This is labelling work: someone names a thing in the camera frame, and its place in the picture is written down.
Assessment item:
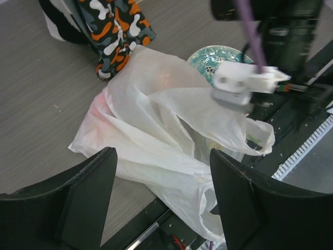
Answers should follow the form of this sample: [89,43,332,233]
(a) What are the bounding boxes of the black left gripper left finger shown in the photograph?
[1,147,118,249]

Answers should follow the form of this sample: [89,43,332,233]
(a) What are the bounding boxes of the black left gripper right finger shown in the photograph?
[210,149,332,249]

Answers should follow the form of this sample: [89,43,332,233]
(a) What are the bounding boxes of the translucent white plastic bag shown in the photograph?
[69,46,275,242]

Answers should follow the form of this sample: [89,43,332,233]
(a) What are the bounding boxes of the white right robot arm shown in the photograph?
[210,1,324,78]

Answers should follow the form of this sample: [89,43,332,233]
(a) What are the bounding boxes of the red and teal plate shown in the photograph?
[187,45,242,86]

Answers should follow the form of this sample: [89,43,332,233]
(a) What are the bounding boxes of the camouflage patterned garment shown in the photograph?
[39,0,156,80]

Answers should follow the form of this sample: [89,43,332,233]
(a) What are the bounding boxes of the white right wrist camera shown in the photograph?
[211,61,291,113]

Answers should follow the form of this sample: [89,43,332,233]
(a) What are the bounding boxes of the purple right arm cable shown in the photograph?
[234,0,268,72]

